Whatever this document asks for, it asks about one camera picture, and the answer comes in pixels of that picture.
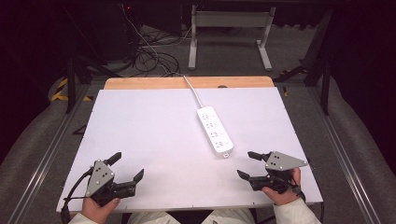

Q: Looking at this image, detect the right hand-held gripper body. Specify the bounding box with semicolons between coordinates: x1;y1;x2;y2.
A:
248;150;309;195

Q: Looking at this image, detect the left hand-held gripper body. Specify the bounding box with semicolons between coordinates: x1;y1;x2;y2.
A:
84;159;138;208

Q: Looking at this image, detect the person's left hand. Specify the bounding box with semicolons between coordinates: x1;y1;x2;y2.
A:
81;195;121;224

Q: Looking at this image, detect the person's right hand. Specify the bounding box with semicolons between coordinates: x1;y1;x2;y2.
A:
261;167;303;207

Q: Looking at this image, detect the person's left leg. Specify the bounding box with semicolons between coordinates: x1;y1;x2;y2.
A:
126;210;171;224

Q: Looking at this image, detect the person's leg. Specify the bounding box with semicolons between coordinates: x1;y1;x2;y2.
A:
200;207;257;224
126;210;171;224

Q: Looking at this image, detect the person's right leg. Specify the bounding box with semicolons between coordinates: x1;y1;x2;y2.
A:
200;207;257;224

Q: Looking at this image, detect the white table board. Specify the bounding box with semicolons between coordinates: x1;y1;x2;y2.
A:
55;87;324;214

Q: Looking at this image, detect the white power strip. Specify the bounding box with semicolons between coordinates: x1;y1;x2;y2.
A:
196;105;234;159

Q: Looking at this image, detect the wooden table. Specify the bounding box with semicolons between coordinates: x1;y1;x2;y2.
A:
103;76;276;91

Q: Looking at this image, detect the black metal stand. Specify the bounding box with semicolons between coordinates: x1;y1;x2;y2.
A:
274;8;334;116
64;55;123;115

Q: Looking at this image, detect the black equipment case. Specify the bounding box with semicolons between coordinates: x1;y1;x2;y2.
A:
92;0;183;60

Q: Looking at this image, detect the black table bracket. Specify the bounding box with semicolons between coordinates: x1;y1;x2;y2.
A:
72;124;88;136

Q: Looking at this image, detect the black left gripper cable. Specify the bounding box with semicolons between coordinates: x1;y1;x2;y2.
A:
60;167;94;224

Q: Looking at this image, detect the aluminium floor rail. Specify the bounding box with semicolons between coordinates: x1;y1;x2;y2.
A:
6;83;92;224
306;87;383;224

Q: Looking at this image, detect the white power strip cable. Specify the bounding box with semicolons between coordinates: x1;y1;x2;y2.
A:
120;3;205;109

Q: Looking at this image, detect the tangle of black floor cables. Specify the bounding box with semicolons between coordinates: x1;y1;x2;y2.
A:
133;27;182;77

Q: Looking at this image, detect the white metal desk frame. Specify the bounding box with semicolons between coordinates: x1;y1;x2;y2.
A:
188;4;276;72

